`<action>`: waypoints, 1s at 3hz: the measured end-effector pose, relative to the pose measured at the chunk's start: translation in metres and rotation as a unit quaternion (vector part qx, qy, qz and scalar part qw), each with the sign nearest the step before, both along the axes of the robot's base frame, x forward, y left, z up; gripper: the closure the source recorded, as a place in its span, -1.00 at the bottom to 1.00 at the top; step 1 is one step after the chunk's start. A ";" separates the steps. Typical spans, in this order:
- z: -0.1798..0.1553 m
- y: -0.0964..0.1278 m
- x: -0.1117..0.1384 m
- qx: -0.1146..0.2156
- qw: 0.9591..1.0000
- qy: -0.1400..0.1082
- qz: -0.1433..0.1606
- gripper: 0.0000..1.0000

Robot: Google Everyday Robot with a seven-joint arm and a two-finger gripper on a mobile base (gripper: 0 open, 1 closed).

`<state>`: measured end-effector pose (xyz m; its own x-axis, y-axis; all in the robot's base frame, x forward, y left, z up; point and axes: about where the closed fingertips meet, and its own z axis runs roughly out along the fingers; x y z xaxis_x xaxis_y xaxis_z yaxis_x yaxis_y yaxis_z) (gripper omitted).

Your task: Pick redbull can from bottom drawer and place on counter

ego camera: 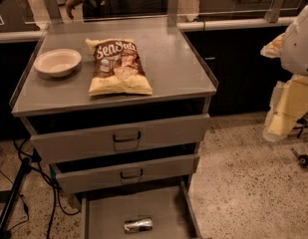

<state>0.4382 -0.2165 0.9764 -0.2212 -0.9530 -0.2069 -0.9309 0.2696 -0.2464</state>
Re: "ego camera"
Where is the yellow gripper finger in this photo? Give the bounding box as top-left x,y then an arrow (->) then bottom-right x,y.
260,34 -> 284,59
262,75 -> 308,142

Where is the silver redbull can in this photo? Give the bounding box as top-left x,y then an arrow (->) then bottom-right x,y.
124,217 -> 154,234

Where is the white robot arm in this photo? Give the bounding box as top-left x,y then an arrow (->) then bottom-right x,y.
260,5 -> 308,142

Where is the grey metal drawer cabinet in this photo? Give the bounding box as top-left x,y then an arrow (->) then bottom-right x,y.
12,17 -> 216,239

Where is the bottom open grey drawer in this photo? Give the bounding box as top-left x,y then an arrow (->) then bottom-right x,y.
80,177 -> 202,239

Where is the middle grey drawer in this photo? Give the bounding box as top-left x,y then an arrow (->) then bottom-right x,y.
56,154 -> 199,193

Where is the top grey drawer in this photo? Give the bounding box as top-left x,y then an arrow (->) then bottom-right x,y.
31,114 -> 209,163

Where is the sea salt chips bag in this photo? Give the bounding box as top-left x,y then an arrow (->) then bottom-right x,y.
86,39 -> 153,97

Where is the person in dark clothes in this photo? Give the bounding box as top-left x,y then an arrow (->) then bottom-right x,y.
65,0 -> 167,21

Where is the white paper bowl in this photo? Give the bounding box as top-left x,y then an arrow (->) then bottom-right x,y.
34,49 -> 82,78

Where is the black tripod leg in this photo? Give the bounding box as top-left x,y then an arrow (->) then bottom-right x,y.
0,157 -> 30,239

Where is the white counter rail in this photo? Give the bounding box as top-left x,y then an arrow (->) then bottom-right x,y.
177,17 -> 295,32

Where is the wheeled cart frame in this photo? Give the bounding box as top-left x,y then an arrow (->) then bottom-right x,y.
290,117 -> 308,168

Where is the black floor cable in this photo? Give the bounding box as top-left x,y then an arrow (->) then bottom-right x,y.
0,137 -> 82,239

